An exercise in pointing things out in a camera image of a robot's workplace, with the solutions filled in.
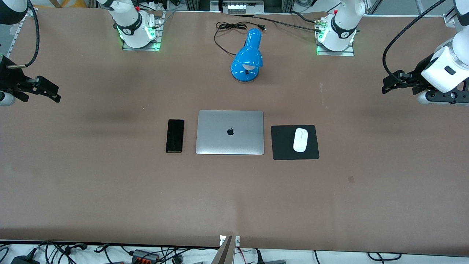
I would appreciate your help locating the black mouse pad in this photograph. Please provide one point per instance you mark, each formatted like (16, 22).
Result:
(282, 146)

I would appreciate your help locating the grey power strip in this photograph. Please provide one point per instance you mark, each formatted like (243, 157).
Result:
(236, 7)

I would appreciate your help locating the blue desk lamp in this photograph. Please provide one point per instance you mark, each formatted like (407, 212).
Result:
(249, 55)

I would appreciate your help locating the grey camera stand post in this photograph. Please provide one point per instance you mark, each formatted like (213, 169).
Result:
(225, 253)

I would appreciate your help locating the black power adapter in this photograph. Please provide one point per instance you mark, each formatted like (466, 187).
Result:
(23, 259)

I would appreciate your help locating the silver closed laptop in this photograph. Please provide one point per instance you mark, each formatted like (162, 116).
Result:
(220, 139)

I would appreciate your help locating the black left camera mount plate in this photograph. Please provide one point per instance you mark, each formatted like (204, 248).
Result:
(449, 97)

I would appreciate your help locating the black connector block red tabs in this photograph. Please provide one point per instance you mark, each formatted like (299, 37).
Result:
(144, 255)

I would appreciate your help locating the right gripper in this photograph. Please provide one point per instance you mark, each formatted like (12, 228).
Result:
(8, 77)

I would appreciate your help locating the aluminium rail profile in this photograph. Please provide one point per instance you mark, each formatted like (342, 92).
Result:
(14, 40)

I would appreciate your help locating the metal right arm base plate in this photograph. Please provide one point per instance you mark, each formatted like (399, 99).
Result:
(159, 33)

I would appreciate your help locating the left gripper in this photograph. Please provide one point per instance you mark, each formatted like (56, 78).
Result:
(419, 70)

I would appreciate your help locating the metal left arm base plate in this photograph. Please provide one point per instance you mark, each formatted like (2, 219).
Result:
(348, 53)

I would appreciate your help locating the white computer mouse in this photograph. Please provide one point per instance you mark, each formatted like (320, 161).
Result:
(300, 140)

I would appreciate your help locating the black smartphone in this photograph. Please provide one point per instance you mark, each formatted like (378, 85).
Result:
(175, 135)

